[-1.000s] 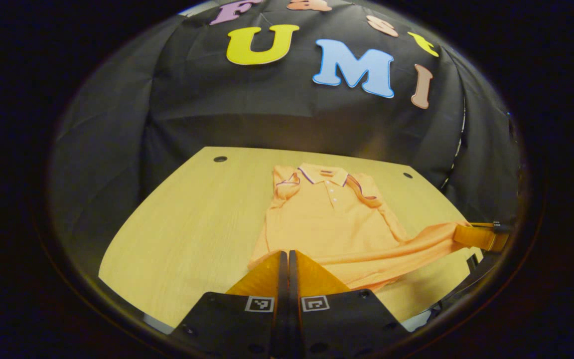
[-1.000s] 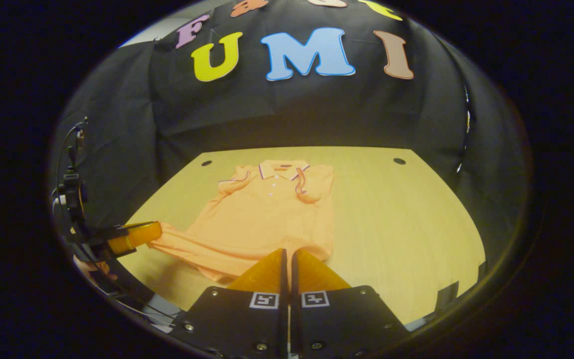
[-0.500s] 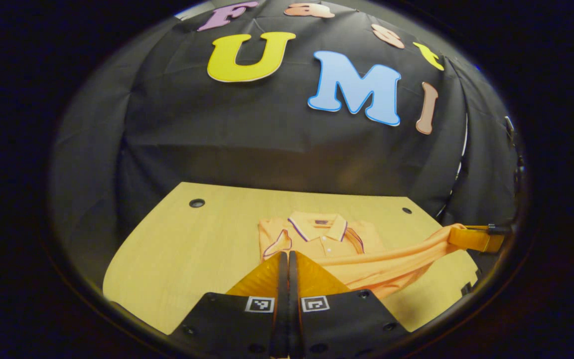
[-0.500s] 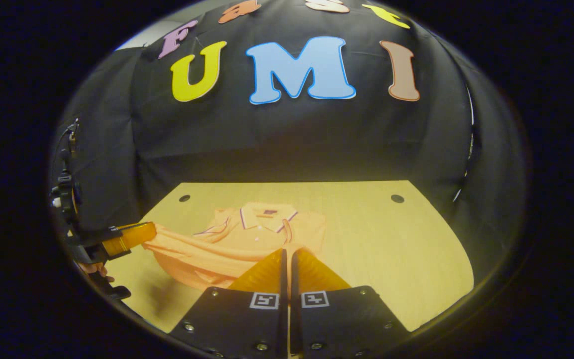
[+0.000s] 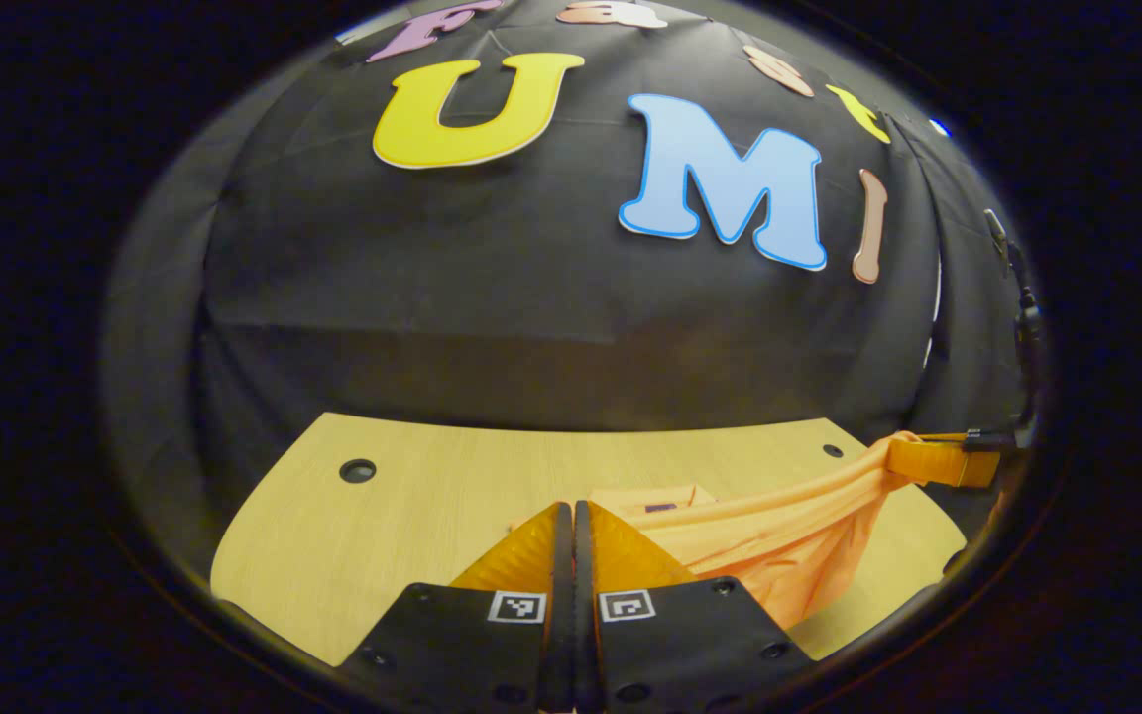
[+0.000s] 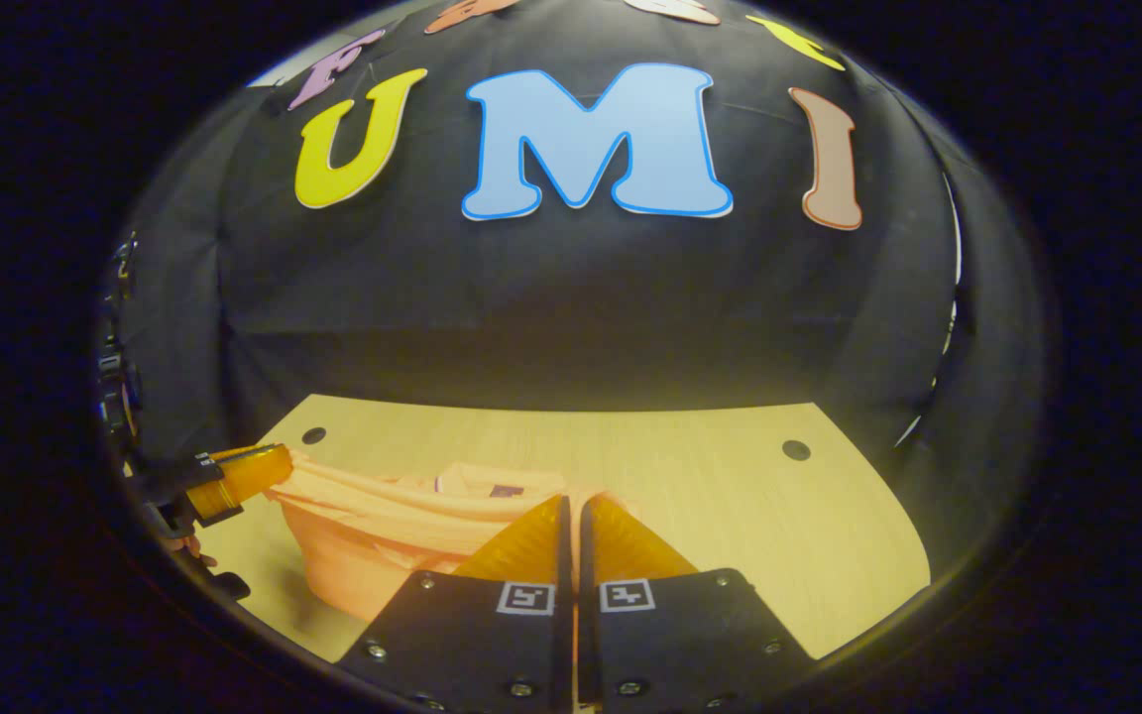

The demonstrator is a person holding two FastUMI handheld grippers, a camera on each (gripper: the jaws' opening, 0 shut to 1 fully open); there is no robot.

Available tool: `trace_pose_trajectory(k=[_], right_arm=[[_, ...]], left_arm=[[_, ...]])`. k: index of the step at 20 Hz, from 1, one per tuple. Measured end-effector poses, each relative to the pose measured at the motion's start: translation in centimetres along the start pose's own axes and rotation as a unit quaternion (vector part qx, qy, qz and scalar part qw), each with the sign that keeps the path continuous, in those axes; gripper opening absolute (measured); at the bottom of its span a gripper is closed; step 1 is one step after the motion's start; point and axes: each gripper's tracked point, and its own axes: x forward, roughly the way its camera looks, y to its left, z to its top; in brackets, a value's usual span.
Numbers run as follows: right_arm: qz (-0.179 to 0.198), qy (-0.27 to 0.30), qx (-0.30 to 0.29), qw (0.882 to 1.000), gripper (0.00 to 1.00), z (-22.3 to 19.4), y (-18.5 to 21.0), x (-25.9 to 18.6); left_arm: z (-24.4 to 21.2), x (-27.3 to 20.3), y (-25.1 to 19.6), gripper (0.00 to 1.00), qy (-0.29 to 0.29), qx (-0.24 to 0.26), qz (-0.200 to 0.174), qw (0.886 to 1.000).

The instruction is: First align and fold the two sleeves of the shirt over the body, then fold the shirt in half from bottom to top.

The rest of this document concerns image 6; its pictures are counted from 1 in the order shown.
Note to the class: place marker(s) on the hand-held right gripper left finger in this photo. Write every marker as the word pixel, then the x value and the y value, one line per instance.
pixel 492 635

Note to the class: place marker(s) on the black backdrop cloth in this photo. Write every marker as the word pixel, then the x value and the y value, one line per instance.
pixel 571 307

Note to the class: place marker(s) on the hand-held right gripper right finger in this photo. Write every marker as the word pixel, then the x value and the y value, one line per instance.
pixel 660 635

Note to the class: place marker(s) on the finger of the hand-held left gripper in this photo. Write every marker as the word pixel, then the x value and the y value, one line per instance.
pixel 244 478

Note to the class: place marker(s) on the orange T-shirt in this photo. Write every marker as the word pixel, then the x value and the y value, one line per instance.
pixel 383 535

